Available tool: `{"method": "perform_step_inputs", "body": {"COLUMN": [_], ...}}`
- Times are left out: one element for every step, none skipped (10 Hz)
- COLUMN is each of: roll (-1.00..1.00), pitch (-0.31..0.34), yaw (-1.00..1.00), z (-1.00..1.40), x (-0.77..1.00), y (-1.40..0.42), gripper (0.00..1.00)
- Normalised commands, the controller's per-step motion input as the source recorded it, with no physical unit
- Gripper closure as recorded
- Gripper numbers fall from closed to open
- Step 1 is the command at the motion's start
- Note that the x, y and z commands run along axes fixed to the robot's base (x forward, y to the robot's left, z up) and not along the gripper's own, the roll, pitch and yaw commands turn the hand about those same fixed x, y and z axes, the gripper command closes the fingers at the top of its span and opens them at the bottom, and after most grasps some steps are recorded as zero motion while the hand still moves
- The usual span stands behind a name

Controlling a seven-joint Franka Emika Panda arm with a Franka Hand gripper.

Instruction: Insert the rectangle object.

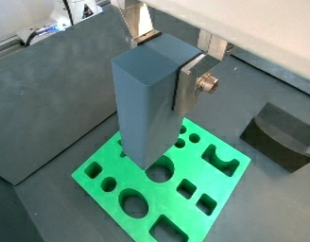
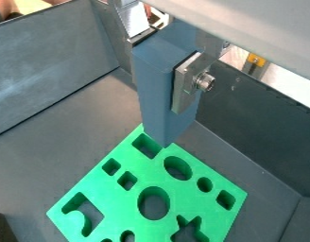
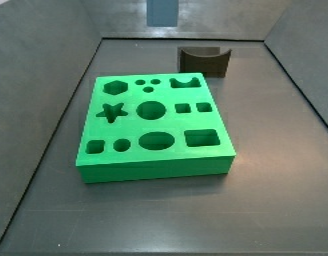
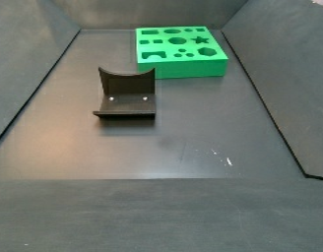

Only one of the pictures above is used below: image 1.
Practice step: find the dark grey raised mat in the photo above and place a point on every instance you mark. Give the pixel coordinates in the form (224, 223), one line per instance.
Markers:
(56, 92)

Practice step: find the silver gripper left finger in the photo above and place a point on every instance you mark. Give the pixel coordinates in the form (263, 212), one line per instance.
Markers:
(136, 15)

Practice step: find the grey rectangular block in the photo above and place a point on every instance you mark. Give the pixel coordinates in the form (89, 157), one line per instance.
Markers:
(145, 74)

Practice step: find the green shape sorting board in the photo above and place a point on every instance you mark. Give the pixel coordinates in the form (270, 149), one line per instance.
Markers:
(205, 168)

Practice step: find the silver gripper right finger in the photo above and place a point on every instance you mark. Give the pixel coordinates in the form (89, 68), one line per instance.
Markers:
(196, 77)

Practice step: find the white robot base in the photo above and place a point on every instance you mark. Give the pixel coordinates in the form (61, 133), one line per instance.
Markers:
(68, 13)

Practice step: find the dark grey curved block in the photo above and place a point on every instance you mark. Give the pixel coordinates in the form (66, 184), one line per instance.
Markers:
(279, 136)

